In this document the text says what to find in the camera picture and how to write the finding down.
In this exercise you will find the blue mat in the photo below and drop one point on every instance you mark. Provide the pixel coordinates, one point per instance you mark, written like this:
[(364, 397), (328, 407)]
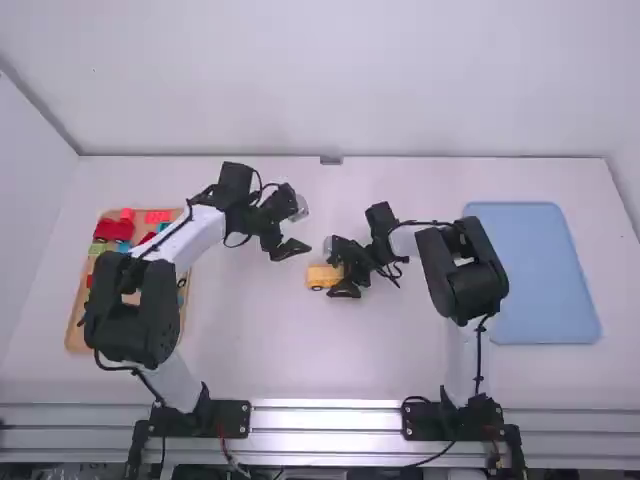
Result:
[(540, 280)]

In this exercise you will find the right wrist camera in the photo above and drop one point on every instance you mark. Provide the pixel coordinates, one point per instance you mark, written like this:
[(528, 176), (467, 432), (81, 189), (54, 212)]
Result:
[(330, 247)]

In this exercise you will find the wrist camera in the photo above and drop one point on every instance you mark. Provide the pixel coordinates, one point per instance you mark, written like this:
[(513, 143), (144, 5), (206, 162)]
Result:
[(301, 209), (330, 247)]

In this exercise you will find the red toy brick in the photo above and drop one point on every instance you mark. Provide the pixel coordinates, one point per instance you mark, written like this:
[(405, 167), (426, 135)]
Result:
[(89, 281), (114, 230), (159, 217), (146, 238), (127, 214)]

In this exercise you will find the yellow toy car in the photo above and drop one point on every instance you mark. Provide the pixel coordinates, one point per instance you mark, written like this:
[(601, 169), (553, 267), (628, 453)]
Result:
[(320, 275)]

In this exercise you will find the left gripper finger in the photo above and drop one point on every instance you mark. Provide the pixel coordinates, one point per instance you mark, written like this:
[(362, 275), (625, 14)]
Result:
[(271, 245), (295, 247)]

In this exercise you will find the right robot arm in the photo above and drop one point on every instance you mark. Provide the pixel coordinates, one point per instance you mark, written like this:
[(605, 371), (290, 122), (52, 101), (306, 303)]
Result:
[(465, 280)]

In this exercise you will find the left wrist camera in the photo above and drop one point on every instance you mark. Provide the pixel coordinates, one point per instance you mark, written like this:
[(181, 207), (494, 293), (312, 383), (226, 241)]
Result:
[(301, 209)]

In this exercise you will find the tan tray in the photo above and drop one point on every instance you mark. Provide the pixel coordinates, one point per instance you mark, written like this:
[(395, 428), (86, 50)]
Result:
[(75, 337)]

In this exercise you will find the green toy brick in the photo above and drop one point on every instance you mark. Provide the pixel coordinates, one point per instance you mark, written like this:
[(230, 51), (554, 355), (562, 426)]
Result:
[(96, 249)]

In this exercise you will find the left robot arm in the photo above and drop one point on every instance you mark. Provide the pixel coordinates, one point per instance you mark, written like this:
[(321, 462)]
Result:
[(165, 370)]

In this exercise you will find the silver rails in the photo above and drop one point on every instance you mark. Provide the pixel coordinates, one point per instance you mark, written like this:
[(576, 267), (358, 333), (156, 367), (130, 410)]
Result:
[(325, 425)]

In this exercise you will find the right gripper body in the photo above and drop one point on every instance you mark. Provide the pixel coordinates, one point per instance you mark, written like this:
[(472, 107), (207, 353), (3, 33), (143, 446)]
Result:
[(357, 265)]

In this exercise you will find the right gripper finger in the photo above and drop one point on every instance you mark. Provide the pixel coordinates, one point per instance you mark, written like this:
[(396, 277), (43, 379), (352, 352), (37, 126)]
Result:
[(345, 292)]

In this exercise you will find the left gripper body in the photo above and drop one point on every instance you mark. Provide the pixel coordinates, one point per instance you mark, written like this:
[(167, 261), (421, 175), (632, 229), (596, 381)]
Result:
[(275, 205)]

